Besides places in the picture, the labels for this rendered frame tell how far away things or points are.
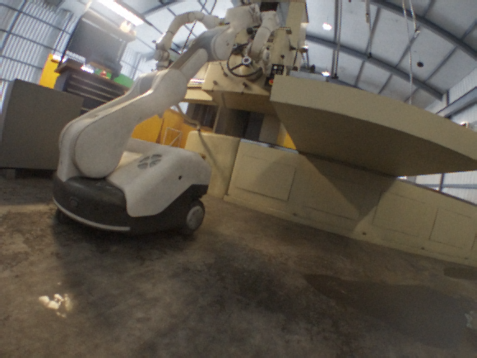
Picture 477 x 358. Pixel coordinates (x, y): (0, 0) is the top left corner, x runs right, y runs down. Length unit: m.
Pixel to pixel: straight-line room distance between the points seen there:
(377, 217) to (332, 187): 0.49
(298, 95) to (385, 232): 1.55
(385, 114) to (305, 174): 1.22
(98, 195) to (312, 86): 0.76
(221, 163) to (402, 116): 1.66
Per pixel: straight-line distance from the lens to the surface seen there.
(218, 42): 1.18
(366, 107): 0.76
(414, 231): 2.14
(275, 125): 2.61
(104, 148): 0.74
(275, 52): 2.24
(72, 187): 0.73
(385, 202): 1.97
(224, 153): 2.05
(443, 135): 0.86
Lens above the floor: 0.36
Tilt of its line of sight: 4 degrees down
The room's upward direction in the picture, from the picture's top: 14 degrees clockwise
